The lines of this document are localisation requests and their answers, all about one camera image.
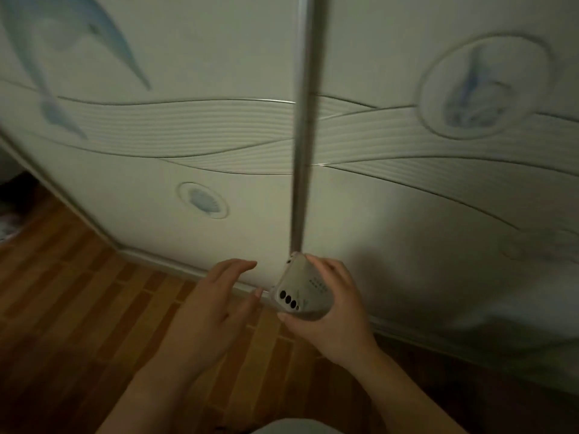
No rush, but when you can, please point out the person's left hand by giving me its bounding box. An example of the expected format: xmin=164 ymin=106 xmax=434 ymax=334
xmin=155 ymin=259 xmax=264 ymax=381

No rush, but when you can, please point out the person's right hand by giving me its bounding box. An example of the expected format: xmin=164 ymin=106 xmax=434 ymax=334
xmin=277 ymin=254 xmax=381 ymax=372

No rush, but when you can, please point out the white smartphone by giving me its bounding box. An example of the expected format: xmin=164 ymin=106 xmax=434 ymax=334
xmin=270 ymin=252 xmax=335 ymax=322

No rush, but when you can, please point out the person's left forearm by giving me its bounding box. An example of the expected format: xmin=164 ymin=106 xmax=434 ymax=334
xmin=96 ymin=357 xmax=202 ymax=434

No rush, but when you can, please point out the person's right forearm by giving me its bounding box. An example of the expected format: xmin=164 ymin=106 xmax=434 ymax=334
xmin=349 ymin=348 xmax=469 ymax=434

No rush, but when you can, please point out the person's light clothing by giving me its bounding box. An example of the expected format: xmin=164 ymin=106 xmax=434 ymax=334
xmin=252 ymin=418 xmax=345 ymax=434

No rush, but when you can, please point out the white dolphin print wardrobe door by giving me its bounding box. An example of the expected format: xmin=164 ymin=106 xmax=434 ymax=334
xmin=0 ymin=0 xmax=313 ymax=296

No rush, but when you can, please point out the metal wardrobe door edge strip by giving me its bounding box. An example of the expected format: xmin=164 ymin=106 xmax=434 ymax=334
xmin=289 ymin=0 xmax=330 ymax=259

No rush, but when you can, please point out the white wave relief wardrobe door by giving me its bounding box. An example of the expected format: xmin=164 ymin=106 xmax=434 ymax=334
xmin=299 ymin=0 xmax=579 ymax=357

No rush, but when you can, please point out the wardrobe floor track rail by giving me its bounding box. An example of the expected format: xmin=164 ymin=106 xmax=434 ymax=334
xmin=115 ymin=247 xmax=579 ymax=396

